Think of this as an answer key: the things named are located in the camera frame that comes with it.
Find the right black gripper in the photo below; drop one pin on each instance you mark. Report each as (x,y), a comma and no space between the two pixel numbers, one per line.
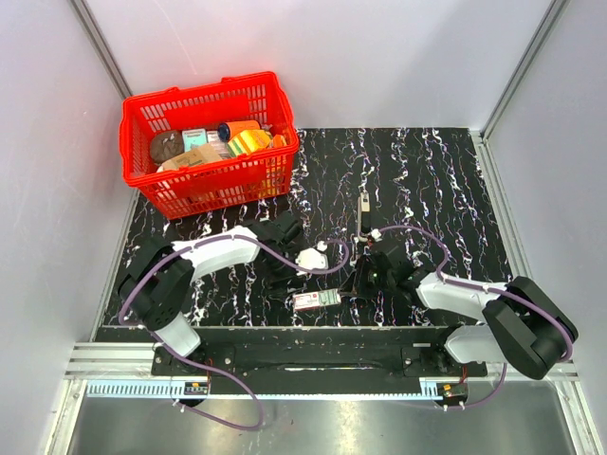
(358,283)

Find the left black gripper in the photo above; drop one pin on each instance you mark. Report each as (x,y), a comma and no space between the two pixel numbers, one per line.
(277,286)

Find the red white staple box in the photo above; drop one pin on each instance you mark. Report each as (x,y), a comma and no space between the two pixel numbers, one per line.
(315,300)

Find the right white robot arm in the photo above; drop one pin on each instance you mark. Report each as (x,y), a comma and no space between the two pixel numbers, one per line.
(518,323)

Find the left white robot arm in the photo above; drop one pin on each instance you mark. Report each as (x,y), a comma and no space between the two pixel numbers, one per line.
(159,278)

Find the yellow green snack pack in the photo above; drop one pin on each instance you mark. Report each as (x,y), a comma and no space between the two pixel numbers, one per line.
(249,142)

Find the brown cardboard box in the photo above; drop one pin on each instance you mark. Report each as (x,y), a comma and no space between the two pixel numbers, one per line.
(201,155)

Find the red plastic shopping basket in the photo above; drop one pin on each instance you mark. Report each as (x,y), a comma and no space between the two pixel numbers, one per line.
(218,185)

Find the orange blue cylinder can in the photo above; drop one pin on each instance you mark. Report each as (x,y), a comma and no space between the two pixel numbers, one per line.
(227,130)

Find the teal small box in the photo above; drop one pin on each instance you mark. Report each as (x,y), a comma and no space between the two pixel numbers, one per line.
(194,138)

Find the brown round cookie pack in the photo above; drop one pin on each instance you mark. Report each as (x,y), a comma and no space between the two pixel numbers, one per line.
(166,146)

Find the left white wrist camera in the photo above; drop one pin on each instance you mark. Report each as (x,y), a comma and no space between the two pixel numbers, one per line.
(313,258)

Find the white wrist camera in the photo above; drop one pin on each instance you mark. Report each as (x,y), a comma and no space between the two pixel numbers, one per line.
(374,236)
(313,258)

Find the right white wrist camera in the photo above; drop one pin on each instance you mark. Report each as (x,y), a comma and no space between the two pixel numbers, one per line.
(374,236)

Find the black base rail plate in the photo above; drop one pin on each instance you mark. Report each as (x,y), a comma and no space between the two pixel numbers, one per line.
(396,351)

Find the white slotted cable duct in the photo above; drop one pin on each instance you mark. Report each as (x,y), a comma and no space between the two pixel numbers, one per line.
(290,386)

